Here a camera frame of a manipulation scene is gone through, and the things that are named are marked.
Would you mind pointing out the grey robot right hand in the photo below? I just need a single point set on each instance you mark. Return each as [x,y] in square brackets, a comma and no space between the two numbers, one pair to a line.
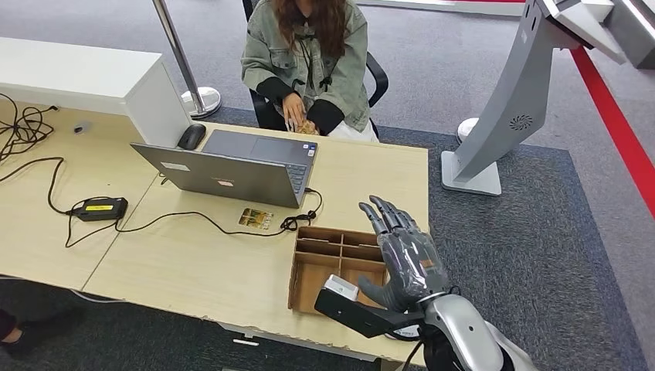
[409,261]

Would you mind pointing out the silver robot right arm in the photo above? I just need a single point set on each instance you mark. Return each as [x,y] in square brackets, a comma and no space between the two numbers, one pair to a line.
[460,333]

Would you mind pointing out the person's left forearm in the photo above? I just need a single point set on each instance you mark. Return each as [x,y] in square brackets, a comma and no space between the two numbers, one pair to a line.
[326,115]

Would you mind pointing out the person's right forearm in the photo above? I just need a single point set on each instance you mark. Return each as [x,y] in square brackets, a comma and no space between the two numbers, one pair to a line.
[274,88]

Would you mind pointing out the white card reader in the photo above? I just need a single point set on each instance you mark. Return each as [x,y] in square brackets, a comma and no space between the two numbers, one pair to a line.
[404,335]

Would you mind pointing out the person's right hand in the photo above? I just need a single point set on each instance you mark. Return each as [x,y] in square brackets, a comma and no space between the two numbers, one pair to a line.
[293,110]

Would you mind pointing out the person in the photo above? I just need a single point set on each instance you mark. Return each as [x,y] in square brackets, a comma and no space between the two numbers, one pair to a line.
[307,56]

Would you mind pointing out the person's foot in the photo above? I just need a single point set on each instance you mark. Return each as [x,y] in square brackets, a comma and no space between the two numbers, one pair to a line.
[41,330]

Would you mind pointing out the brown cardboard divider tray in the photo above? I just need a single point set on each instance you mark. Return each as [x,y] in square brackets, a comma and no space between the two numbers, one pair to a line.
[312,281]

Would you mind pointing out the dark grey floor rug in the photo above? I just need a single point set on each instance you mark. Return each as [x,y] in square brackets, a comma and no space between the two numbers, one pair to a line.
[511,256]

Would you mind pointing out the white round floor base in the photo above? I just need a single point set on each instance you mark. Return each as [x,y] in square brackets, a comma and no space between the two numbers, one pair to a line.
[466,130]

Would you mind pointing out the black office chair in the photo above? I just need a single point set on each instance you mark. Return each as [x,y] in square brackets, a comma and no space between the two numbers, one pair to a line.
[379,77]

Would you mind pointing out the grey laptop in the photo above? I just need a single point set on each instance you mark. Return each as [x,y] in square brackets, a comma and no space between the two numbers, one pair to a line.
[230,174]

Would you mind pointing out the grey kiosk stand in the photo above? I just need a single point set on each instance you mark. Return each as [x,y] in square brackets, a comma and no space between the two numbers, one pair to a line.
[517,92]

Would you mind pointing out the black computer mouse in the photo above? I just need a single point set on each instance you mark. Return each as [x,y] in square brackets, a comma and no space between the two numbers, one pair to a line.
[192,136]

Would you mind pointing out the black power adapter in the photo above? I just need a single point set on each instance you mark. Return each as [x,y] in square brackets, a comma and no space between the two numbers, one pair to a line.
[100,210]

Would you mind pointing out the grey machine housing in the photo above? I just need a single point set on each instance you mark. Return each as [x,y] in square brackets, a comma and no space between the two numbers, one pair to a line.
[637,30]

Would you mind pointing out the small grey round object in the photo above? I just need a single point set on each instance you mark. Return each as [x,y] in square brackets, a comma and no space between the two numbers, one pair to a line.
[82,128]

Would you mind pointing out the white desk cabinet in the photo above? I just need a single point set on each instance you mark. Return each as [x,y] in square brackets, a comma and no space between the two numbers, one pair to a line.
[77,71]

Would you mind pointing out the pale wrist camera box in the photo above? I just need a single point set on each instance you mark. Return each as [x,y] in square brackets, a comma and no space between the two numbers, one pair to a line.
[342,288]

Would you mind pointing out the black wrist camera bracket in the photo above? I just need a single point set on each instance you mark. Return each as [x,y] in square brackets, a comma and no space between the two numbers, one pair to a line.
[358,317]

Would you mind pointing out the chrome stanchion post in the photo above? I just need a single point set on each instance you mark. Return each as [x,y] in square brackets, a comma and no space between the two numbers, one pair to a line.
[176,46]

